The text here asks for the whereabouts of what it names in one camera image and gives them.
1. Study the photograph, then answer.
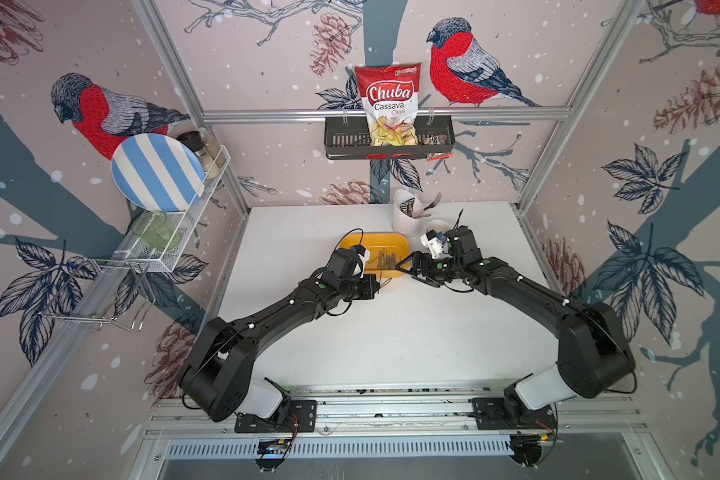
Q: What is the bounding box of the blue white striped plate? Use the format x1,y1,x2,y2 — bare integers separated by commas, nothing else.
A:
111,133,206,213

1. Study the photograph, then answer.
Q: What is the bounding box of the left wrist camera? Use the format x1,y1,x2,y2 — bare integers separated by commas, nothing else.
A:
351,244,370,272

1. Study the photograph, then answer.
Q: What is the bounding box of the clear wire dish rack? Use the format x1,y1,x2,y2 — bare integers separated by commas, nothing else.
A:
39,146,231,333

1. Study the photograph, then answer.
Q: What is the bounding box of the purple mug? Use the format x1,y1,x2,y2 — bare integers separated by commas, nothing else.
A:
425,219,452,234

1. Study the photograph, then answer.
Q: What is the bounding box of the red Chuba chips bag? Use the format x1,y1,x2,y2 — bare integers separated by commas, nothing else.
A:
355,63,421,147

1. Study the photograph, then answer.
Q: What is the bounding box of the black wall basket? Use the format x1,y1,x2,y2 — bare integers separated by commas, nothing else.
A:
324,116,455,160

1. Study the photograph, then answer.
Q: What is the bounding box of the white cutlery holder cup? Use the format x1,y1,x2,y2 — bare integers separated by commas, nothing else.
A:
392,189,423,237

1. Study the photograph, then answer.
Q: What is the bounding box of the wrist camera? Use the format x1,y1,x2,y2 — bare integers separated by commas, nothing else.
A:
426,232,448,259
351,244,370,272

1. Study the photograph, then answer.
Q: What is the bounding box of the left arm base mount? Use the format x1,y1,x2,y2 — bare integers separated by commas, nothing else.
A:
234,399,317,434

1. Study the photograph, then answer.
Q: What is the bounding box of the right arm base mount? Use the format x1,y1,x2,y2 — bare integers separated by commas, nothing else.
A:
470,397,558,431

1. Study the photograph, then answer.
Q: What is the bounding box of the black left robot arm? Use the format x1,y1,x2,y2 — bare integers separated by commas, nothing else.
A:
178,244,380,423

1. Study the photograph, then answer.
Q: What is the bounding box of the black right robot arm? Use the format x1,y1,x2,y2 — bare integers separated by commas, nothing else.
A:
396,226,636,423

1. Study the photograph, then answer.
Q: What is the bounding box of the yellow plastic storage box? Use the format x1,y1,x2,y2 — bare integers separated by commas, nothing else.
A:
338,232,411,279

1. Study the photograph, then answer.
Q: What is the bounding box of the green glass bowl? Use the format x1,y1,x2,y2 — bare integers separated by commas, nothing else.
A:
129,211,181,252

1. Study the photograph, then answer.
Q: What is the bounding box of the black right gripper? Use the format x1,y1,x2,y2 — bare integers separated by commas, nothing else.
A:
394,252,463,285

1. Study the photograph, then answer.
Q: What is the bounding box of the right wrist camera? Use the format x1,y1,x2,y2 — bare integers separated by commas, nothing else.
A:
426,232,448,259

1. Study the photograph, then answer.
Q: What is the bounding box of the dark lid spice jar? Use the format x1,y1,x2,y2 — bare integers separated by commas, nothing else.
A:
177,130,214,174

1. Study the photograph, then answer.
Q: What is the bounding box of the metal fork in cup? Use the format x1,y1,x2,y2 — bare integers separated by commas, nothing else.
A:
419,192,442,218

